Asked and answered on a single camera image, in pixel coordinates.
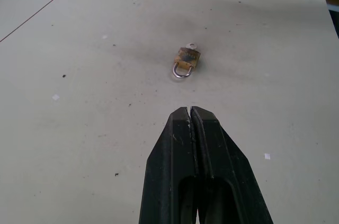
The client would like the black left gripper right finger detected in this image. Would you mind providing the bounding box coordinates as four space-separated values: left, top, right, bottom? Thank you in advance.
191 105 274 224

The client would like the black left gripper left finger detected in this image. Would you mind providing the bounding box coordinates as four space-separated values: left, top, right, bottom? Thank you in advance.
138 106 199 224

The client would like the brass padlock with steel shackle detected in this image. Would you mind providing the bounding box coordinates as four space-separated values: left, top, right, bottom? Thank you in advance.
172 46 201 79

